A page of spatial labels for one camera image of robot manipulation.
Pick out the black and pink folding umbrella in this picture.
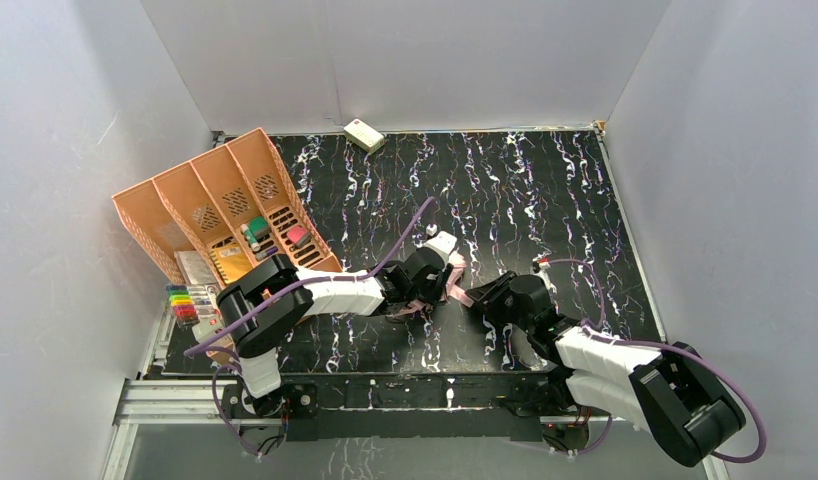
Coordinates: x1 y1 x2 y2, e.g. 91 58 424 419
385 252 474 319

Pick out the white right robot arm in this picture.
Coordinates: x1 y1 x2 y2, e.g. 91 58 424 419
458 272 746 467

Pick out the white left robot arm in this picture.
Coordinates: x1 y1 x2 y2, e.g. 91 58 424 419
216 246 465 399

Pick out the pink eraser block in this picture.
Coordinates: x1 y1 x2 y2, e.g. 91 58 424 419
285 225 312 249

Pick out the white small box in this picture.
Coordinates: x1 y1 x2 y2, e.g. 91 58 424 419
343 119 385 153

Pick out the yellow notebook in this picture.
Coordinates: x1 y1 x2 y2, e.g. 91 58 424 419
209 241 252 285

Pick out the orange plastic desk organizer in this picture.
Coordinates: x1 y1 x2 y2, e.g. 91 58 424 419
112 128 341 286

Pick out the white paper pad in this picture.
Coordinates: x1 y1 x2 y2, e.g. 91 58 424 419
174 250 216 285

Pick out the colourful marker set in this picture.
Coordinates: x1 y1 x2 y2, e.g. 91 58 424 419
165 284 200 328

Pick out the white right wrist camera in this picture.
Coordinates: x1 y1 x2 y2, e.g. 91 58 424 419
531 258 557 295

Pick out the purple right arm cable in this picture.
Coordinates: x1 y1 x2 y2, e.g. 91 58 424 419
544 258 768 465

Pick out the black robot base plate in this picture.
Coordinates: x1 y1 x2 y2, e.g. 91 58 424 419
219 371 607 448

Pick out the aluminium frame rail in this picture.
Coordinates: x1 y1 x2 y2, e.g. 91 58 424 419
104 306 634 479

